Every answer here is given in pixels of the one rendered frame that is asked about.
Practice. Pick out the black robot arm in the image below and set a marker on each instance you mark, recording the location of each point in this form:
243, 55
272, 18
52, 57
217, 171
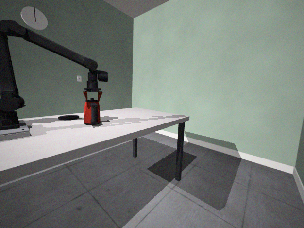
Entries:
10, 99

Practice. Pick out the black round disk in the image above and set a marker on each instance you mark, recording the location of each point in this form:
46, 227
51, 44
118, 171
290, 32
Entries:
68, 117

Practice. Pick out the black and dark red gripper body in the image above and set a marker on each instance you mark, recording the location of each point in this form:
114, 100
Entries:
92, 87

